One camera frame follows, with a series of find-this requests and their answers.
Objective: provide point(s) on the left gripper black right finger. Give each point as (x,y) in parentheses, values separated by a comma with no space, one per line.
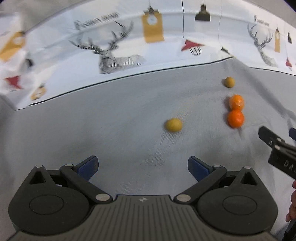
(232,202)

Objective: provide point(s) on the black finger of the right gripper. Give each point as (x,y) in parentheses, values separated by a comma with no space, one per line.
(292,133)
(269,137)

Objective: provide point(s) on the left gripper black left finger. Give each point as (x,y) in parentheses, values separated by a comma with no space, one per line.
(50,202)

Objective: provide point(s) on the orange mandarin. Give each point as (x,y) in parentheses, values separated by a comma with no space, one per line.
(235,118)
(236,102)

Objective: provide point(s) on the yellow longan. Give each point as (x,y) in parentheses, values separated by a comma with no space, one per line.
(174,125)
(229,82)

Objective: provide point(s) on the person's right hand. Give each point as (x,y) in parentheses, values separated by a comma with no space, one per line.
(291,215)

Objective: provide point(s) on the grey sofa cover cloth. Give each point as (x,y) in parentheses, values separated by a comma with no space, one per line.
(122,122)

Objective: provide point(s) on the white deer print cloth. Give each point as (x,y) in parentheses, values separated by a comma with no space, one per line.
(51,48)

